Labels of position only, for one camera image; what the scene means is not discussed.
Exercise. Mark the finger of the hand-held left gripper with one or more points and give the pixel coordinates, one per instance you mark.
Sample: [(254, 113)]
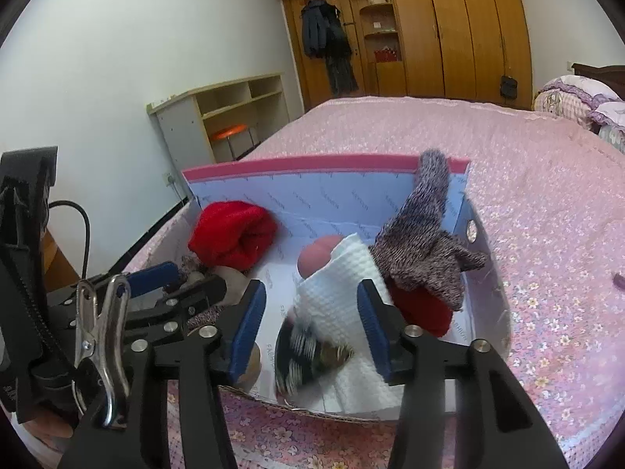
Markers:
[(195, 298), (154, 276)]

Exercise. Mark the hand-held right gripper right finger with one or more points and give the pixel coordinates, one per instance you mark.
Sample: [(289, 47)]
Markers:
[(373, 332)]

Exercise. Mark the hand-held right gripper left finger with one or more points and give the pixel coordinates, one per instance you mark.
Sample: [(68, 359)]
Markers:
[(249, 332)]

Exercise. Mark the small brown knit sock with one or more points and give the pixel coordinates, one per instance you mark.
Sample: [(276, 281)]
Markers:
[(189, 266)]

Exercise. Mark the beige foam ball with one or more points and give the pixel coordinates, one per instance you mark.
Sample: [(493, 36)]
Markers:
[(235, 283)]

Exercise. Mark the red fuzzy sock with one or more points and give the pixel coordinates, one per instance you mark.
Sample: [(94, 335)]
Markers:
[(422, 312), (229, 234)]

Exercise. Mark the black patterned sock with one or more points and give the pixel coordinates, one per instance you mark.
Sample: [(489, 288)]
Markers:
[(298, 356)]

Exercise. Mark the white waffle towel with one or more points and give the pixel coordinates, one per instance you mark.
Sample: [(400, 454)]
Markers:
[(337, 278)]

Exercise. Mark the large brown knit sock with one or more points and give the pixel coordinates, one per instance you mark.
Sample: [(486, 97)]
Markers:
[(425, 254)]

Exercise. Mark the pink foam ball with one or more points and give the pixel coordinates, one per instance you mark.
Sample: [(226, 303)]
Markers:
[(315, 256)]

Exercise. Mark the pink cardboard box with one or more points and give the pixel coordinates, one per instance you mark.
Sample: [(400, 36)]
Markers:
[(317, 200)]

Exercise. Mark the wooden bedside cabinet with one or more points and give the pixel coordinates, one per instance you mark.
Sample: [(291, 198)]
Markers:
[(56, 261)]

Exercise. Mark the metal spring clip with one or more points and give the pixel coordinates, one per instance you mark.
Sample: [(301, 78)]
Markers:
[(100, 342)]

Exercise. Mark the cream open shelf unit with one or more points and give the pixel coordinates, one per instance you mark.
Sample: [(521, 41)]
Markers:
[(176, 127)]

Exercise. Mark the orange round stool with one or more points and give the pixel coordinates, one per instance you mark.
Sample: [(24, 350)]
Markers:
[(228, 132)]

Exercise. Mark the red basket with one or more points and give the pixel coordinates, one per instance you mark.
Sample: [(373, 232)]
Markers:
[(385, 55)]

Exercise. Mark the small black hanging bag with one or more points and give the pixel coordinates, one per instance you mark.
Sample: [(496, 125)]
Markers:
[(509, 87)]

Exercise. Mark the dark hanging jacket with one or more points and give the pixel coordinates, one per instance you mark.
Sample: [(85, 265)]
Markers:
[(322, 29)]

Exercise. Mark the wooden wardrobe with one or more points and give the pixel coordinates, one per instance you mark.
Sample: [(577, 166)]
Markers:
[(449, 34)]

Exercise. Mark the dark wooden headboard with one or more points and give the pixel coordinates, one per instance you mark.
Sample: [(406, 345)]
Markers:
[(600, 71)]

